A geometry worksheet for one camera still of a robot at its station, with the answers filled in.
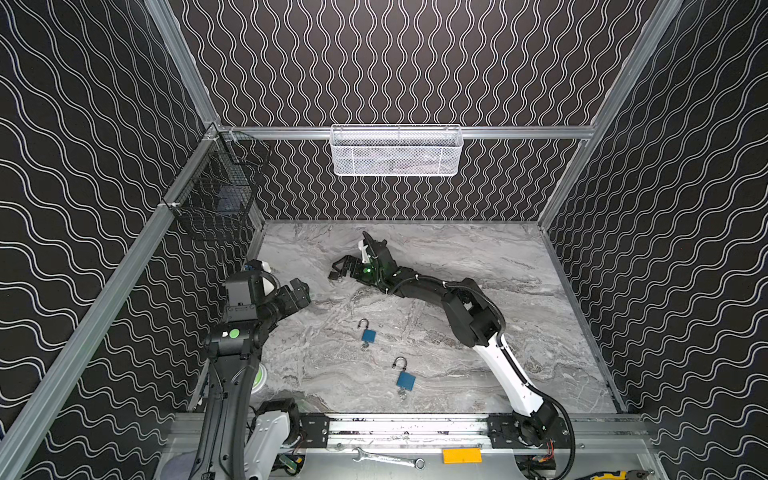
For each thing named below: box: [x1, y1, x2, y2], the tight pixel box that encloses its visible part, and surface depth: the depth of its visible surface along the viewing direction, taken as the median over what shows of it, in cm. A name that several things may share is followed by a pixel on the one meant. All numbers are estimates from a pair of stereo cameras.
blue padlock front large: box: [392, 356, 416, 391], surface depth 85 cm
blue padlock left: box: [357, 318, 377, 344], surface depth 93 cm
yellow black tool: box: [573, 469, 655, 480], surface depth 70 cm
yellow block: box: [443, 448, 482, 464], surface depth 73 cm
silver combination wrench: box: [352, 447, 426, 470], surface depth 72 cm
